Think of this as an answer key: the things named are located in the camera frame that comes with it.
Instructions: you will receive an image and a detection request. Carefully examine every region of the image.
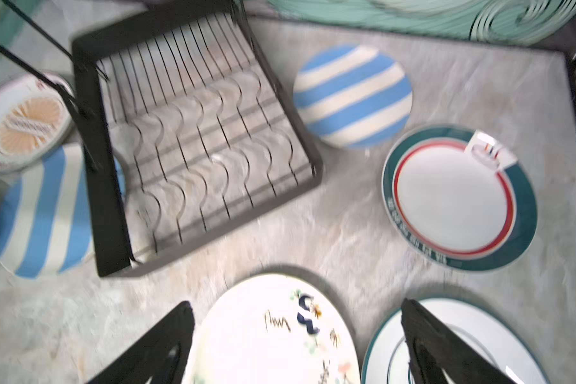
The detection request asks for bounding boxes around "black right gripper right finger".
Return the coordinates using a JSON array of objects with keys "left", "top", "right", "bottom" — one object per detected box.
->
[{"left": 401, "top": 299, "right": 513, "bottom": 383}]

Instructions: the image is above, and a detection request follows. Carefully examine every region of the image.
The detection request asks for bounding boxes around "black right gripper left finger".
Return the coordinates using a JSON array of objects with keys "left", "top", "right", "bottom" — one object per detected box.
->
[{"left": 90, "top": 301, "right": 195, "bottom": 383}]

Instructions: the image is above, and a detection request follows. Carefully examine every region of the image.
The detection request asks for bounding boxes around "white green line plate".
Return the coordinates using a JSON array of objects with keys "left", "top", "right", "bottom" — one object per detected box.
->
[{"left": 361, "top": 298, "right": 550, "bottom": 383}]

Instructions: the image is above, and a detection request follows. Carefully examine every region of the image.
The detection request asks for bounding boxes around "cream floral plate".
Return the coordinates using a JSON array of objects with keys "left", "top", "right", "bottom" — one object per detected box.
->
[{"left": 183, "top": 274, "right": 361, "bottom": 383}]

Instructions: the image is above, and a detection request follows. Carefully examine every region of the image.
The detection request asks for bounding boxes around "green red rimmed white plate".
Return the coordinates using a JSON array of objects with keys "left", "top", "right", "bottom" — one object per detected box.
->
[{"left": 381, "top": 125, "right": 539, "bottom": 272}]

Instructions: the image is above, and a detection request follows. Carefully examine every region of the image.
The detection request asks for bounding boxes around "blue white striped plate left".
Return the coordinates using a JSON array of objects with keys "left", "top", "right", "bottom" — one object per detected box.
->
[{"left": 0, "top": 142, "right": 126, "bottom": 280}]

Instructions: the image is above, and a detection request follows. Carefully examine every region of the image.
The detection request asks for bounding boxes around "blue white striped plate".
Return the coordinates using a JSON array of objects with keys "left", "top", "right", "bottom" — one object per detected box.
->
[
  {"left": 0, "top": 142, "right": 126, "bottom": 280},
  {"left": 293, "top": 45, "right": 413, "bottom": 148}
]

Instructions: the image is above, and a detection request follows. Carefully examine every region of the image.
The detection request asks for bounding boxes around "blue white striped plate right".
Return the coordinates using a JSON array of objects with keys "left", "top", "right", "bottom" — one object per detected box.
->
[{"left": 293, "top": 45, "right": 413, "bottom": 148}]

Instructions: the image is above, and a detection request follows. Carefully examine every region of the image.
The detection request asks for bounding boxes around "orange sunburst plate upper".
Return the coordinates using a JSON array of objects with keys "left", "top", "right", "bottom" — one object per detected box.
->
[{"left": 0, "top": 75, "right": 72, "bottom": 174}]

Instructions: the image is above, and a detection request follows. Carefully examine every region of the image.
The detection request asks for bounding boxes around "black wire dish rack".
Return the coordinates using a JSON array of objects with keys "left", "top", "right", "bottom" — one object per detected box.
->
[{"left": 62, "top": 1, "right": 323, "bottom": 278}]

